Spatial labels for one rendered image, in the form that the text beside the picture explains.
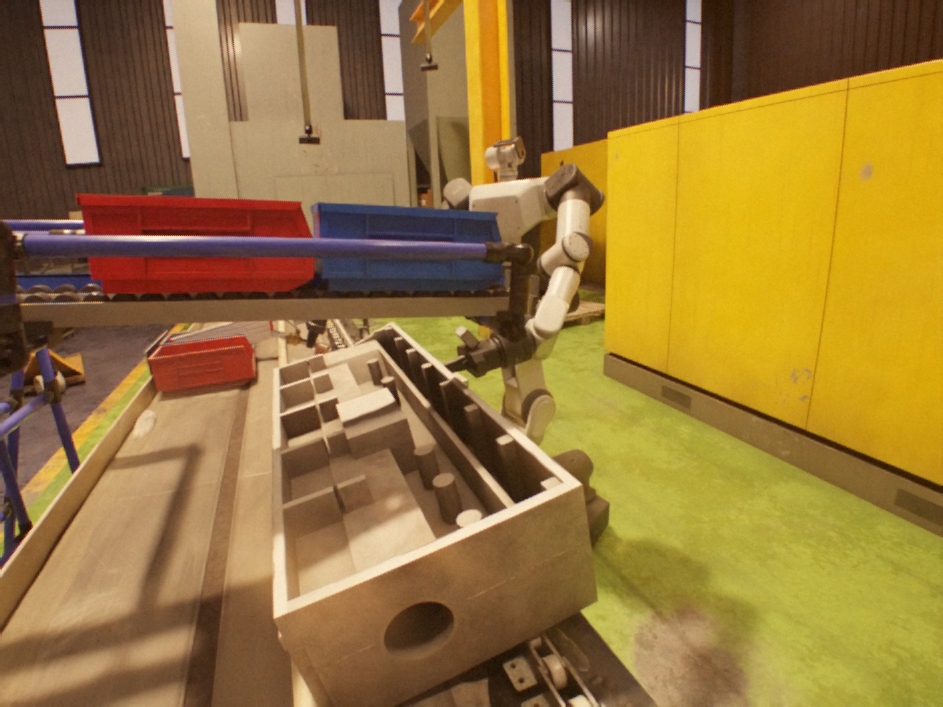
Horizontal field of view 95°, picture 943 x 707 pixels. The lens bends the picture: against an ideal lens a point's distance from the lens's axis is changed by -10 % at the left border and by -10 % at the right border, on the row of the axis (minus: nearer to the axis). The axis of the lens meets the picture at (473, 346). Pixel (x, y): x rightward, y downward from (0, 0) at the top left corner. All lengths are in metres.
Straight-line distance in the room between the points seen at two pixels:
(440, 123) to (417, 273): 8.02
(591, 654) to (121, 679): 0.63
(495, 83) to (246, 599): 4.84
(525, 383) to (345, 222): 1.08
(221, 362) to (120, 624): 1.13
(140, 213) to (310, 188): 6.18
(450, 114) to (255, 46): 3.12
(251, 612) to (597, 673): 0.51
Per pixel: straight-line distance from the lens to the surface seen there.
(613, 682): 0.70
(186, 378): 1.94
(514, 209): 1.50
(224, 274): 0.75
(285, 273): 0.75
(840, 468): 2.83
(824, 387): 2.76
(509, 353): 1.07
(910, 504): 2.72
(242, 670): 0.80
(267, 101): 8.30
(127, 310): 0.79
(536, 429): 1.72
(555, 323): 1.11
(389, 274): 0.77
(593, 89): 13.16
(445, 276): 0.79
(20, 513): 1.79
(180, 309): 0.78
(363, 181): 6.99
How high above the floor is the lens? 1.32
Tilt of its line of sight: 16 degrees down
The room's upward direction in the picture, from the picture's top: 3 degrees counter-clockwise
